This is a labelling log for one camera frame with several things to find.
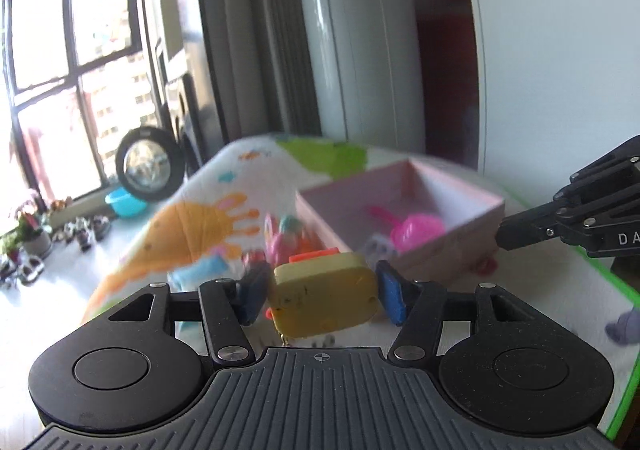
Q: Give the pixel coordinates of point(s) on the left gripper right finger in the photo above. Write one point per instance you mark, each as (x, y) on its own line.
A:
(418, 308)

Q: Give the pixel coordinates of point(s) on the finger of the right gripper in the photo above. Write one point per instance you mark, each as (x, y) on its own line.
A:
(598, 210)

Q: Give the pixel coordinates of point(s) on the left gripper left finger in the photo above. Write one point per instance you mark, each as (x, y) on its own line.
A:
(227, 306)

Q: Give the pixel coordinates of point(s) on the pink hat teal toy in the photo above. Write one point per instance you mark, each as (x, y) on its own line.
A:
(285, 237)

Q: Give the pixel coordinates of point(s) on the yellow red lucky toy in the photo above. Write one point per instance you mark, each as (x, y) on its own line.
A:
(321, 295)

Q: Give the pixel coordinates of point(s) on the blue white tissue pack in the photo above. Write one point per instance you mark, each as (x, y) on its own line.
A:
(189, 278)

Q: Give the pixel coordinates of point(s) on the black red doll keychain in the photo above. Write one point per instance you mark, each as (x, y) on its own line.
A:
(252, 257)

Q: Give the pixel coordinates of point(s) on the magenta spiky ball toy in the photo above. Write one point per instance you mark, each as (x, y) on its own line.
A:
(412, 231)

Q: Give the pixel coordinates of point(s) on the pink cardboard box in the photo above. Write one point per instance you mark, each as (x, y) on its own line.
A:
(337, 212)

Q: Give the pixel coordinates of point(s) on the blue plastic basin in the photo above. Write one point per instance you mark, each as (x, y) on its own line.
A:
(124, 204)

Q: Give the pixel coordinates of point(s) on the round black mirror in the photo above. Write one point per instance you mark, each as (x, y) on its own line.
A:
(150, 164)

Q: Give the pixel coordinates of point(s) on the grey flower pot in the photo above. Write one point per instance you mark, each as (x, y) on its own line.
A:
(36, 242)

